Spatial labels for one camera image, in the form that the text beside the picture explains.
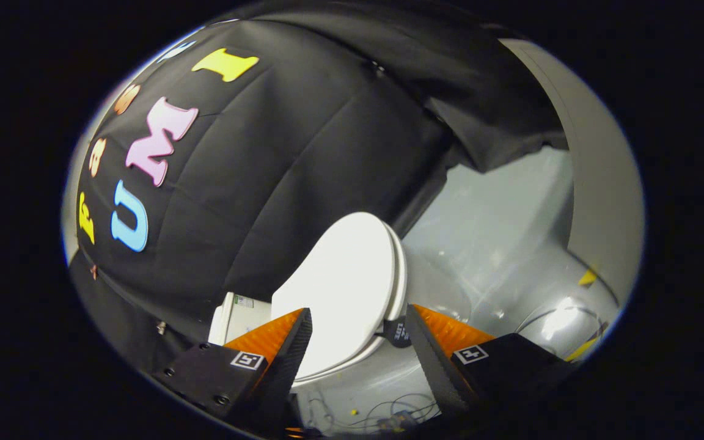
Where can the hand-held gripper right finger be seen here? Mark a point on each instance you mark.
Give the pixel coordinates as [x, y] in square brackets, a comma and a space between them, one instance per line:
[434, 366]

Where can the black backdrop cloth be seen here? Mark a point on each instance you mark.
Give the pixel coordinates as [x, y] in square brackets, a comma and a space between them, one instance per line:
[303, 153]

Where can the small red clip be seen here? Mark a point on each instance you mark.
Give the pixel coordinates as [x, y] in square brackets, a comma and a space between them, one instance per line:
[93, 272]

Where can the yellow floor tape strip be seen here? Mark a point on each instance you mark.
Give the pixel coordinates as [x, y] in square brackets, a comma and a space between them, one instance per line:
[582, 351]
[588, 277]

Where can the white toilet seat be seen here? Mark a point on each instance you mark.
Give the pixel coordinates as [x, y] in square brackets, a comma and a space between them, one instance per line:
[401, 275]

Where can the silver metal clip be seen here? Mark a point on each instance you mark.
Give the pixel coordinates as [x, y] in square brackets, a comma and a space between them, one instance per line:
[161, 328]

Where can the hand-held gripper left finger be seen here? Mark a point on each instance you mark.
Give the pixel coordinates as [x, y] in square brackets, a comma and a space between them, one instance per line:
[288, 360]

